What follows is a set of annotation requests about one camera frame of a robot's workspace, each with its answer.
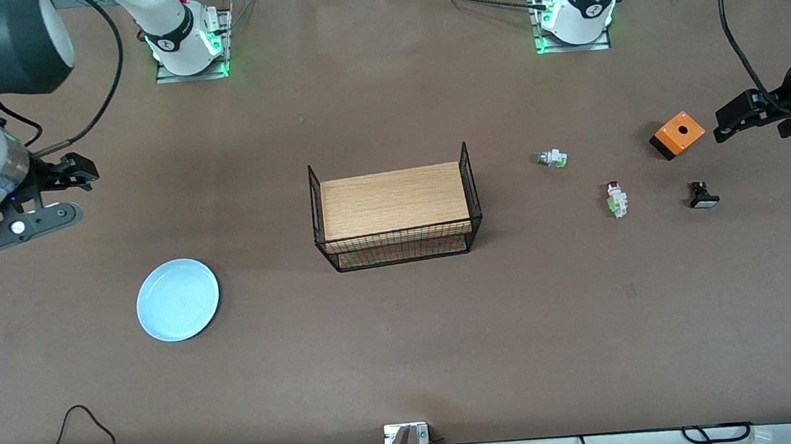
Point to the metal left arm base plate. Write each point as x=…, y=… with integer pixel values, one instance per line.
x=600, y=44

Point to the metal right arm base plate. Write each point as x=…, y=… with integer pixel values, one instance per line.
x=167, y=77

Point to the red push button switch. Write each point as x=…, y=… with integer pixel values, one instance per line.
x=616, y=201

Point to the green push button switch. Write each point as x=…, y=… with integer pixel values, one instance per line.
x=553, y=158

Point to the orange button enclosure box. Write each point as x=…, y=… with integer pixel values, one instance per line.
x=677, y=135

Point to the light blue round plate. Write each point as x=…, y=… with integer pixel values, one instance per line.
x=178, y=301

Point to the black square push button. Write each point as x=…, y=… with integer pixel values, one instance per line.
x=703, y=195

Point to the white connector block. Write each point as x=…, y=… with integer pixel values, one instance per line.
x=390, y=436

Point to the wooden shelf board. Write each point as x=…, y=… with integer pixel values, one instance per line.
x=393, y=200

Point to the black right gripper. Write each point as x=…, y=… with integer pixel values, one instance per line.
x=43, y=177

